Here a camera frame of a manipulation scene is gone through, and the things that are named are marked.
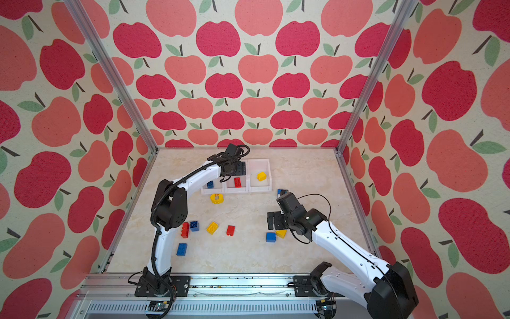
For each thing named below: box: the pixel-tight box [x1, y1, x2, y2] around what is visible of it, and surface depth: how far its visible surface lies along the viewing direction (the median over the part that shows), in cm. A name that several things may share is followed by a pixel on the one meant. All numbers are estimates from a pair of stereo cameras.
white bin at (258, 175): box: [245, 158, 273, 193], surface depth 105 cm
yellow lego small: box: [256, 171, 268, 182], surface depth 107 cm
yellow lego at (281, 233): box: [276, 229, 288, 239], surface depth 88 cm
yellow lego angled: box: [205, 221, 220, 236], surface depth 91 cm
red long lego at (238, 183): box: [233, 176, 243, 189], surface depth 106 cm
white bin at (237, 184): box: [221, 173, 252, 194], surface depth 101 cm
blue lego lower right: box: [265, 231, 277, 243], surface depth 88 cm
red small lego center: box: [226, 225, 236, 237], surface depth 90 cm
